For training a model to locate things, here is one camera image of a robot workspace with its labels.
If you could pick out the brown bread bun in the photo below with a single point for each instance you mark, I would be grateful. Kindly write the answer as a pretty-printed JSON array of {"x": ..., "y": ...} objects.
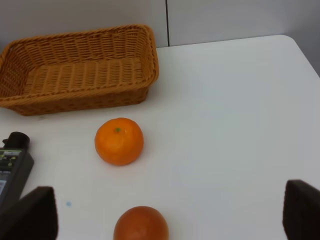
[{"x": 141, "y": 223}]

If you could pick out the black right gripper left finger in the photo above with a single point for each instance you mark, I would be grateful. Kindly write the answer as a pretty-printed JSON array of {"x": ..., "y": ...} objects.
[{"x": 33, "y": 217}]

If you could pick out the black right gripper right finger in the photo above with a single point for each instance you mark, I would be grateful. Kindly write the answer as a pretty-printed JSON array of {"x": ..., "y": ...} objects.
[{"x": 301, "y": 211}]

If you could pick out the black rectangular bottle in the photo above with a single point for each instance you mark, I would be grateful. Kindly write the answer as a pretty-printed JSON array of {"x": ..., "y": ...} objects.
[{"x": 16, "y": 164}]

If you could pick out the orange wicker basket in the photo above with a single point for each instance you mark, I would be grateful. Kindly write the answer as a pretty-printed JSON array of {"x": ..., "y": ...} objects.
[{"x": 102, "y": 68}]

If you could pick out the orange tangerine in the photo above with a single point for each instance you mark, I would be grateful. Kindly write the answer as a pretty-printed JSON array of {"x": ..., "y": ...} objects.
[{"x": 119, "y": 141}]

